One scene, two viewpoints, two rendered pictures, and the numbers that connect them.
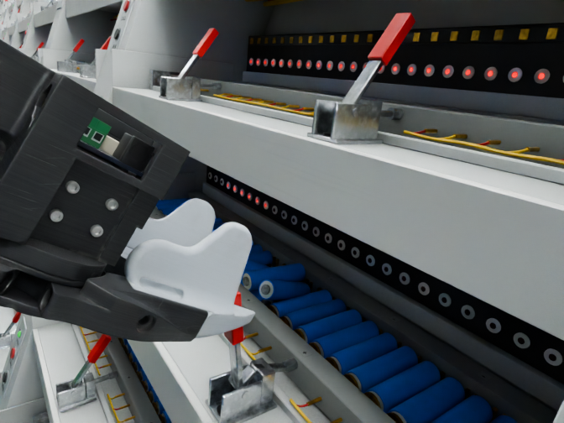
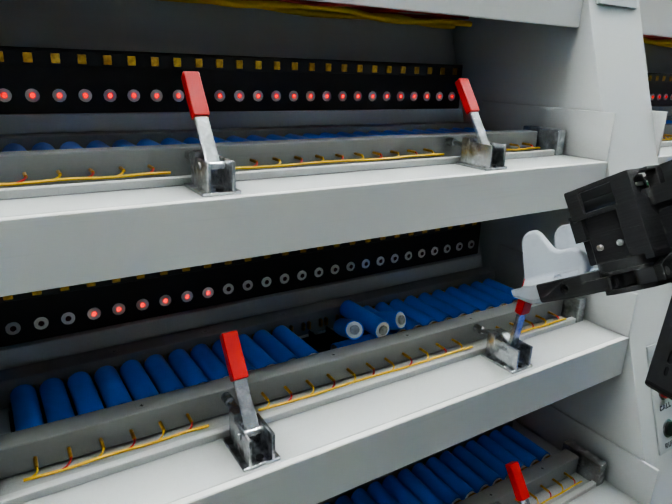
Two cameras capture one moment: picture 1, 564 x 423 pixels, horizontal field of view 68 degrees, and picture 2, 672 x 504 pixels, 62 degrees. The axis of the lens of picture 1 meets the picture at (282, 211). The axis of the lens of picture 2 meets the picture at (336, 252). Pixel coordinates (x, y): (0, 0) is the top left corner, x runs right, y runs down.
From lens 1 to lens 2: 62 cm
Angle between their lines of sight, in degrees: 81
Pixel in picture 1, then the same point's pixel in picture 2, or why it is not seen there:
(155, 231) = (560, 257)
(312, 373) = (490, 318)
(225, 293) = not seen: hidden behind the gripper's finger
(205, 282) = not seen: hidden behind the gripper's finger
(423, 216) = (560, 185)
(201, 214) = (532, 240)
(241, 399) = (521, 347)
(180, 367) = (481, 386)
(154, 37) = not seen: outside the picture
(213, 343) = (442, 372)
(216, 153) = (397, 218)
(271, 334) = (452, 329)
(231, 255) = (569, 242)
